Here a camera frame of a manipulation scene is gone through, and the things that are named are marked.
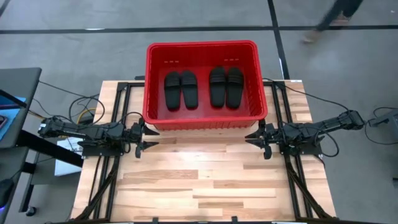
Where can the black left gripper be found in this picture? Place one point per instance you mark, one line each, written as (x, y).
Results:
(140, 133)

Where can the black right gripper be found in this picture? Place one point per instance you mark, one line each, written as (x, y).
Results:
(269, 137)

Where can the black slide sandal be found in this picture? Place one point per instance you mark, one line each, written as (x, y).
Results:
(172, 90)
(234, 87)
(217, 87)
(189, 89)

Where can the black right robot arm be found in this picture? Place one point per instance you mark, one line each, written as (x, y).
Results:
(326, 124)

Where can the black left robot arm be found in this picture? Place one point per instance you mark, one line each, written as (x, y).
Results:
(77, 130)

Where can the red plastic bin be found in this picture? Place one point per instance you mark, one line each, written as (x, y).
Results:
(202, 119)

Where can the grey device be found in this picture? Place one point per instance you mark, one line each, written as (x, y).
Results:
(388, 119)

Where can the black caster wheel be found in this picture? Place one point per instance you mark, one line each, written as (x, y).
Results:
(31, 211)

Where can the blue-screened laptop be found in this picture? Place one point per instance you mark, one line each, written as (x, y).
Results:
(11, 115)

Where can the grey desk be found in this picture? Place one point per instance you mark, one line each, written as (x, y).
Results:
(18, 81)

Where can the person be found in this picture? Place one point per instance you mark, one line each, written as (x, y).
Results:
(349, 4)

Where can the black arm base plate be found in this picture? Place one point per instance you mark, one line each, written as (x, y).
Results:
(311, 152)
(93, 152)

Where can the black metal frame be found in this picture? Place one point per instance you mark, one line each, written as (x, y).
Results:
(270, 82)
(133, 84)

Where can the black table edge bracket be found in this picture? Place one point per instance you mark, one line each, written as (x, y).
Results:
(234, 219)

